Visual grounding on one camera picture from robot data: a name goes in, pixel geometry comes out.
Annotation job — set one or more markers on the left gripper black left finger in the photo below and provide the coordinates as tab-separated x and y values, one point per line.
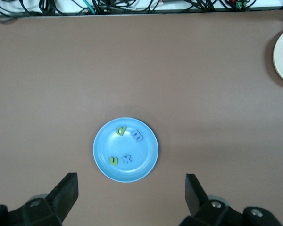
66	193

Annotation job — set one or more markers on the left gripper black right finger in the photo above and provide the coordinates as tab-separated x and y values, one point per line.
193	195

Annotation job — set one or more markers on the green lowercase letter n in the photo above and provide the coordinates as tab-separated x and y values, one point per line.
113	162

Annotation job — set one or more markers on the blue lowercase letter x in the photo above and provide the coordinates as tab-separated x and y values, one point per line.
127	159

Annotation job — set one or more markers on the blue lowercase letter m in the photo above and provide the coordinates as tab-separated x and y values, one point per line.
138	136

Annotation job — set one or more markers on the green lowercase letter p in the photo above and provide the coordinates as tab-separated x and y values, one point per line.
123	131

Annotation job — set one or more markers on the blue plate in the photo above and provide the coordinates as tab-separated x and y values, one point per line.
141	164

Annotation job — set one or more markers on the brown table cover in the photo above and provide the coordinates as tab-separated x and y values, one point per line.
61	70

